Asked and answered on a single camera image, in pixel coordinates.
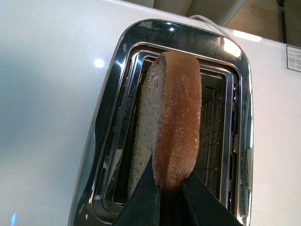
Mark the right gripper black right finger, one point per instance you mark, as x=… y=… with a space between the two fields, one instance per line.
x=200 y=207

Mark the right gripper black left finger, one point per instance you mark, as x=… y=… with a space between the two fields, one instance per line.
x=143 y=207

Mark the brown bread slice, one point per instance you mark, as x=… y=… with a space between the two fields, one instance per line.
x=168 y=121

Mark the chrome two-slot toaster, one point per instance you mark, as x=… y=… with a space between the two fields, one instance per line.
x=225 y=156

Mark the table label sticker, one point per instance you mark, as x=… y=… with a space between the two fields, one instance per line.
x=293 y=58

